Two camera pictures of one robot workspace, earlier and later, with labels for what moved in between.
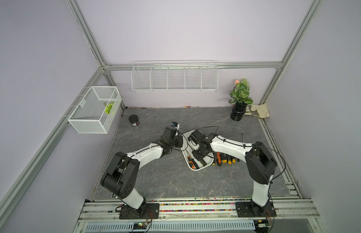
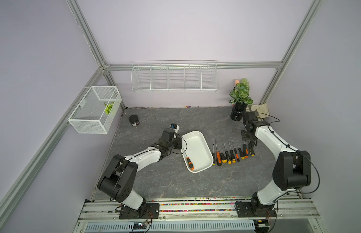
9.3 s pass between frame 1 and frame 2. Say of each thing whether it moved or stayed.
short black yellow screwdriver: stayed
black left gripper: stayed
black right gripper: moved
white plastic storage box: stayed
